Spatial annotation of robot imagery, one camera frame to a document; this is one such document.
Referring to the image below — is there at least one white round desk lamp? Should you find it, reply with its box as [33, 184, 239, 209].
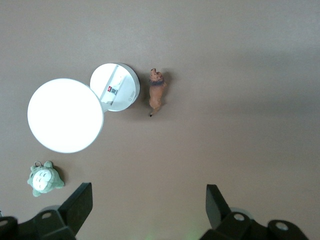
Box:
[26, 62, 141, 154]

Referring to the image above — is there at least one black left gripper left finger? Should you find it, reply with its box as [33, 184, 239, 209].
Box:
[0, 182, 94, 240]

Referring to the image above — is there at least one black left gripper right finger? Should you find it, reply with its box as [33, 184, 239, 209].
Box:
[199, 184, 311, 240]

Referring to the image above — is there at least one brown lion statue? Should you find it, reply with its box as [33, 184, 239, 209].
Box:
[148, 67, 168, 118]

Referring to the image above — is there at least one grey-green Totoro plush toy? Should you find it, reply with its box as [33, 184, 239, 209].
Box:
[26, 160, 65, 198]

